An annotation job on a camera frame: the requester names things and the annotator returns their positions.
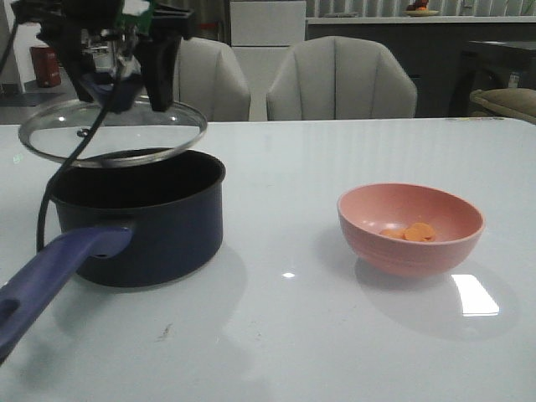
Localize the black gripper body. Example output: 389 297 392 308
11 1 195 42

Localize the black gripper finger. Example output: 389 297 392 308
46 32 95 102
135 36 182 112

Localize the glass lid with blue knob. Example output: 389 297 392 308
18 95 208 168

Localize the pink plastic bowl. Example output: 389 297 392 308
338 183 485 277

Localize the orange ham slice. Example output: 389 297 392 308
403 222 436 242

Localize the red trash bin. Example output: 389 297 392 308
30 46 61 88

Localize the left grey upholstered chair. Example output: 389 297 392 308
173 38 251 122

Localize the grey upholstered chair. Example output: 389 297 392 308
265 36 418 121
173 38 251 122

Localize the white cabinet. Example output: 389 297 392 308
230 1 307 121

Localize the dark blue saucepan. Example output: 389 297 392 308
1 150 225 358

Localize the right grey upholstered chair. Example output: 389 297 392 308
265 36 418 121

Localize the fruit plate on counter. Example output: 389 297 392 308
405 0 439 17

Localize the dark grey counter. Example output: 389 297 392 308
307 16 535 117

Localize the beige cushion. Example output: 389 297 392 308
469 88 535 125

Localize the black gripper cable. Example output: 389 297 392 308
0 20 126 254

